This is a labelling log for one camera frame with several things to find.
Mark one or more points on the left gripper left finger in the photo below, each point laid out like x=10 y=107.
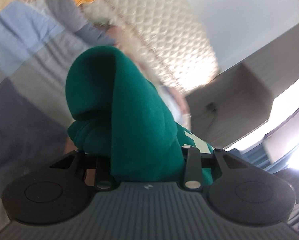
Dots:
x=95 y=171

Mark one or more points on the patchwork checked quilt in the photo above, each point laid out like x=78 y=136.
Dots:
x=36 y=52

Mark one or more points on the green hooded sweatshirt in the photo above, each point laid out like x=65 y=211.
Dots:
x=118 y=113

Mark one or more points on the black wall charger with cable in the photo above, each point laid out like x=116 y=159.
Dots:
x=213 y=111

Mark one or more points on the cream quilted headboard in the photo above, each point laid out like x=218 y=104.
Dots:
x=168 y=36

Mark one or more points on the grey pillow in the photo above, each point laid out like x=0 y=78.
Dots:
x=71 y=17

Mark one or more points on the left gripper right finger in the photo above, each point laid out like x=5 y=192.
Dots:
x=198 y=168

